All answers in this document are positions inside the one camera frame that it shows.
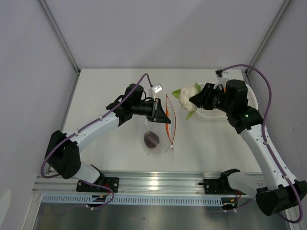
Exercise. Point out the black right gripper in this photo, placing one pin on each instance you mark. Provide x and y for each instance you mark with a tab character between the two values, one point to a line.
202	99

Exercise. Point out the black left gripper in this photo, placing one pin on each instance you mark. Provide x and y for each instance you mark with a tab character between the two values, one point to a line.
159	115

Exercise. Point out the clear zip bag orange zipper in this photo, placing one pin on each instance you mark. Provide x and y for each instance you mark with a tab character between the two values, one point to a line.
165	132

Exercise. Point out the dark red toy apple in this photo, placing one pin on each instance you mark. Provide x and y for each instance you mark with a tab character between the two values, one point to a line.
151	140

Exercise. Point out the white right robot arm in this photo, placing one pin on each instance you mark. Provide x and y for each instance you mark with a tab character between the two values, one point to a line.
282	190

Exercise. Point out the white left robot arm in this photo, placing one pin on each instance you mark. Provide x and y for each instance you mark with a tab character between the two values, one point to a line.
64	149

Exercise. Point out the white plastic basket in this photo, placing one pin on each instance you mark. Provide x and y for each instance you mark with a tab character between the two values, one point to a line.
239	98

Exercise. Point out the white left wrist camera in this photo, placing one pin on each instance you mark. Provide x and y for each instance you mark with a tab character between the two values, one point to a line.
154	90

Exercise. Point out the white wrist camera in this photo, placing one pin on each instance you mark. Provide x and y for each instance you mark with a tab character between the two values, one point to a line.
154	90
223	78

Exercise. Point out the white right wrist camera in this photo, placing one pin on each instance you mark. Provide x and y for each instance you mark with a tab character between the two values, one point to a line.
223	78

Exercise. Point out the aluminium frame rail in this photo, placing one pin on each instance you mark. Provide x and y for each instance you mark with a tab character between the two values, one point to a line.
137	183

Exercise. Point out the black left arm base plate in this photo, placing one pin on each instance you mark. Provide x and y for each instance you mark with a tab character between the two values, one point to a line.
102	185

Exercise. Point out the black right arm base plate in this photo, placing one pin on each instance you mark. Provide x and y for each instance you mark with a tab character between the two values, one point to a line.
218	187

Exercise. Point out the white slotted cable duct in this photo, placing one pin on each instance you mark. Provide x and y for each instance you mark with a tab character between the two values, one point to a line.
135	200

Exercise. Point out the right back frame post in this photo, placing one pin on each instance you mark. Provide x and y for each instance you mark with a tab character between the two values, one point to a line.
272	29

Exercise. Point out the frame post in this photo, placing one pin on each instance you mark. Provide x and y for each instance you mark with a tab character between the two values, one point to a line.
58	34
272	29

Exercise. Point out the left back frame post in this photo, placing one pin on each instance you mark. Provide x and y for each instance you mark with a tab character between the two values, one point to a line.
58	34

